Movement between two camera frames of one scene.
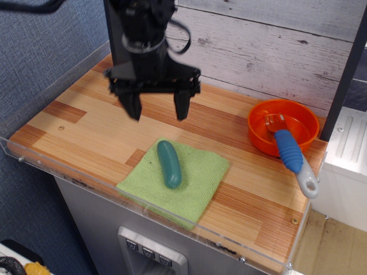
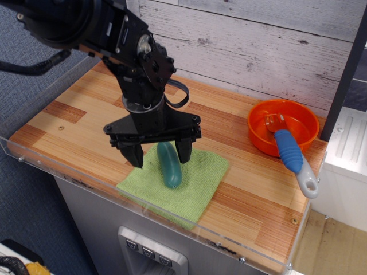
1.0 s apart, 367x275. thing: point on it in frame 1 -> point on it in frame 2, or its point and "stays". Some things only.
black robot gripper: x=153 y=72 -> x=151 y=122
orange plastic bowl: x=301 y=123 stays
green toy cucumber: x=171 y=162 stays
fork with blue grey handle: x=291 y=154 stays
